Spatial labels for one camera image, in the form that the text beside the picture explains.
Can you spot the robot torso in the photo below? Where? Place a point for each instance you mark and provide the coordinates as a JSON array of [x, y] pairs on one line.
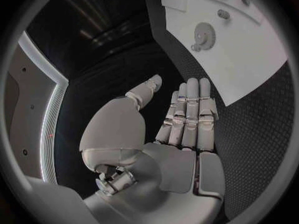
[[30, 97]]

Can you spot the small grey gear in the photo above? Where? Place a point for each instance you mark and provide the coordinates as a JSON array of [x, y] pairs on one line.
[[196, 47]]

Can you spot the small grey peg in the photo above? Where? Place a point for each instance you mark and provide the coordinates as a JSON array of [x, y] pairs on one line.
[[223, 14]]

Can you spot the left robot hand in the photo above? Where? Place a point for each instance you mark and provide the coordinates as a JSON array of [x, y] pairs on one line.
[[116, 130]]

